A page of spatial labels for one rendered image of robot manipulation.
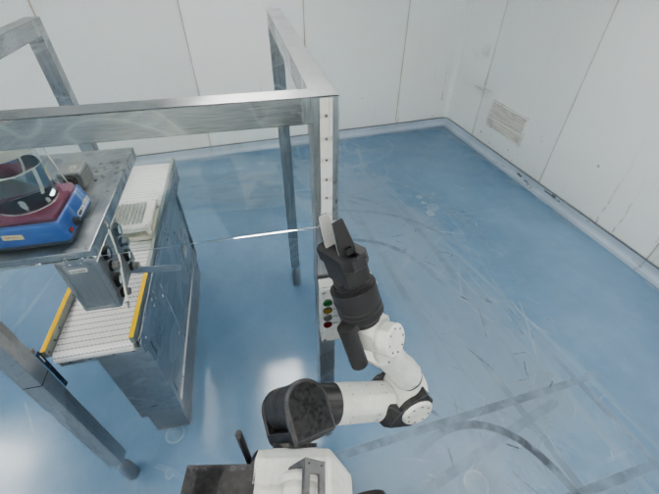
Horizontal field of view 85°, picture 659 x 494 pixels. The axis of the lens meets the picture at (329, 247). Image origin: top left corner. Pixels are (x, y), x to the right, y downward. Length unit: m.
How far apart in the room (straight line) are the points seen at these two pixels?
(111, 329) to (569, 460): 2.20
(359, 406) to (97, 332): 1.01
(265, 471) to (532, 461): 1.77
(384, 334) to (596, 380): 2.19
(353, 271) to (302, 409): 0.31
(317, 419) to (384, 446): 1.38
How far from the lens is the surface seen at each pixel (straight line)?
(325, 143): 0.86
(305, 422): 0.78
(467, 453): 2.24
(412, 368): 0.86
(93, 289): 1.25
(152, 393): 1.98
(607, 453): 2.56
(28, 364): 1.51
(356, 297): 0.64
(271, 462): 0.77
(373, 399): 0.89
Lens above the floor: 2.01
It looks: 41 degrees down
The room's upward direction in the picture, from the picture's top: straight up
